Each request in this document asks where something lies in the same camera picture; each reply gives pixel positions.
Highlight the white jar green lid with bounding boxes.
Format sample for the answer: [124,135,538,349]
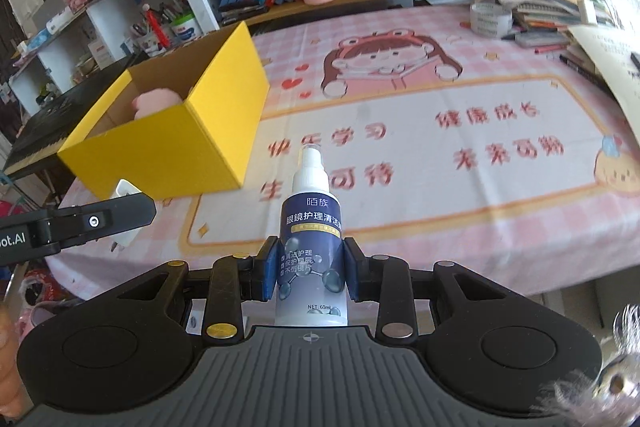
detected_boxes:
[169,14,202,44]

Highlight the pink checked cloth-covered desktop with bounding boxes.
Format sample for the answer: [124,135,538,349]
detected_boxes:
[44,1,640,304]

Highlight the red tassel ornament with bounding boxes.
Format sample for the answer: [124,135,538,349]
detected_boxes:
[142,4,172,54]

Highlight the yellow cardboard box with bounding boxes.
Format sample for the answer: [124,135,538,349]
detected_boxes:
[56,20,271,202]

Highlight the black pen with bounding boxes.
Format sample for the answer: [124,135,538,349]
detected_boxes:
[558,53,617,94]

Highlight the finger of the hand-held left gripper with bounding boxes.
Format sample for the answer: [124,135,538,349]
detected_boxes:
[46,192,158,251]

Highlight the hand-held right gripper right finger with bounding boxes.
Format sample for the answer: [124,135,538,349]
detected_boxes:
[344,236,527,343]

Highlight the white tape roll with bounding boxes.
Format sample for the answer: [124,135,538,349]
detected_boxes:
[469,1,515,39]

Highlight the person's left hand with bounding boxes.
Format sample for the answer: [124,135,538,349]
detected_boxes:
[0,306,25,414]

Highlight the grey furry pompom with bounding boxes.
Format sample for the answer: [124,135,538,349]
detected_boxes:
[539,304,640,427]

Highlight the white spray bottle blue label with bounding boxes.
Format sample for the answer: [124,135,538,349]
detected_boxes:
[273,145,350,329]

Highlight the blue tissue pack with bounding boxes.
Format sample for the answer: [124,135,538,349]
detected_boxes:
[24,29,54,51]

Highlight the white charger plug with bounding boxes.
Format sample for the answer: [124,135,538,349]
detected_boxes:
[110,179,144,254]

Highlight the black electronic keyboard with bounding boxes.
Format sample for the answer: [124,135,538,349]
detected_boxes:
[2,51,152,181]

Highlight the clear holder with pens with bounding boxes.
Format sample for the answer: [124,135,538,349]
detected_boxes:
[130,9,173,55]

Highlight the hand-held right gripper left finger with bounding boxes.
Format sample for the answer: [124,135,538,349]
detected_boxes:
[114,235,281,344]

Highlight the pink plush toy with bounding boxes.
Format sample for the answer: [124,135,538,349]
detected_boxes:
[130,89,184,122]

